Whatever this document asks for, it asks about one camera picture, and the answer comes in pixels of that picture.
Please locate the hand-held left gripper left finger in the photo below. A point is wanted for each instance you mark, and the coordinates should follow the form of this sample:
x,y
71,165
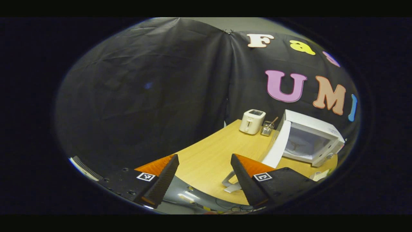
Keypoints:
x,y
165,175

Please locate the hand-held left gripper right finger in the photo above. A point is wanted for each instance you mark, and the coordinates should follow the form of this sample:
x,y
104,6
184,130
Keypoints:
x,y
243,178

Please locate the white microwave oven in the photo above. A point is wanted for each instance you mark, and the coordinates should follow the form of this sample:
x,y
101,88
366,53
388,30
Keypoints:
x,y
280,145

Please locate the clear glass utensil holder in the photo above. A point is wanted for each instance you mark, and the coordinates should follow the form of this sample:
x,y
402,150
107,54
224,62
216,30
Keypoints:
x,y
266,130

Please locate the white toaster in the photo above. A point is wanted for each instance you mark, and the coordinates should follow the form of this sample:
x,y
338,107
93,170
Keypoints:
x,y
251,122

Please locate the wooden stick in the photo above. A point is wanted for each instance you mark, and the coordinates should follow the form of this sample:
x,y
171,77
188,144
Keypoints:
x,y
274,121

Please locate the black backdrop cloth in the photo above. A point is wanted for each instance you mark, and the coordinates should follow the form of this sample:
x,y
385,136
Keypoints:
x,y
145,96

